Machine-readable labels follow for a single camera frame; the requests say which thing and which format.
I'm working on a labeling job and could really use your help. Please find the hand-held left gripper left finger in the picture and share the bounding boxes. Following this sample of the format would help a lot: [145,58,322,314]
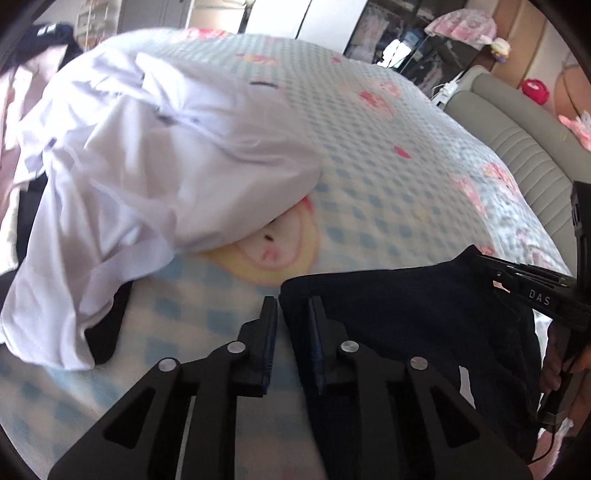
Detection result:
[47,296,279,480]

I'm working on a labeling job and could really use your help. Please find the blue checked printed blanket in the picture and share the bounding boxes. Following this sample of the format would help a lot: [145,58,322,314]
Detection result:
[0,27,573,480]

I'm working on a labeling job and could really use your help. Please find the pink ruffled cloth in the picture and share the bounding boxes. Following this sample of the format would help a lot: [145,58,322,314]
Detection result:
[558,111,591,151]

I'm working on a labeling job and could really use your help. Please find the pale pink garment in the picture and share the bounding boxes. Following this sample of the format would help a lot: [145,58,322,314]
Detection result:
[0,46,70,278]

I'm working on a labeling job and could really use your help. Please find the person's right hand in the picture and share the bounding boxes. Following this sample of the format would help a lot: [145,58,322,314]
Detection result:
[539,319,563,393]

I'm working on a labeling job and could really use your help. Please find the dark navy garment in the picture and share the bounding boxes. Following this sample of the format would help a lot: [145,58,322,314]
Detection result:
[18,23,86,70]

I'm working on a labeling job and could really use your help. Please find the red plush toy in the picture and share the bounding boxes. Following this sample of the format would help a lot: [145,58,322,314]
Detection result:
[519,78,550,103]

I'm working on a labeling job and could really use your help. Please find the white door panel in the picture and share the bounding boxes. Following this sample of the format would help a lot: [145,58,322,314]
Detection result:
[245,0,315,41]

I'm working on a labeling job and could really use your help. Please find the white shirt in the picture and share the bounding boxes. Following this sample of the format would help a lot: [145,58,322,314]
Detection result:
[0,44,324,372]

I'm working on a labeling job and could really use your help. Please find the black garment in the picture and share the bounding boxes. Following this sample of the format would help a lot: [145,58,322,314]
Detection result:
[85,281,136,366]

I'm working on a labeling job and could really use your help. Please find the pink frilly cloth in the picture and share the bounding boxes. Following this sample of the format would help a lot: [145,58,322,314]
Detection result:
[424,10,498,49]

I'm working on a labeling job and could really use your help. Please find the white power strip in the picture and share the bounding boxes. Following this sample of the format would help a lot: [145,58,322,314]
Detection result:
[434,76,462,109]

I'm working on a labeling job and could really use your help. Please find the navy white-striped pants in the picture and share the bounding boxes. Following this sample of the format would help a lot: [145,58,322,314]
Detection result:
[278,244,543,480]

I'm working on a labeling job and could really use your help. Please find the dark open wardrobe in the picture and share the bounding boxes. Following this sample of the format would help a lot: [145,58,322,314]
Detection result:
[344,0,462,86]

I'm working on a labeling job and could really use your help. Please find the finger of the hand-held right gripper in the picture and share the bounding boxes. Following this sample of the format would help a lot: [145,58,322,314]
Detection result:
[472,251,577,289]

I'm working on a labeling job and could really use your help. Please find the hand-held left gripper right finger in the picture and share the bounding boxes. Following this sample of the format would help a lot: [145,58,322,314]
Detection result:
[307,296,533,480]

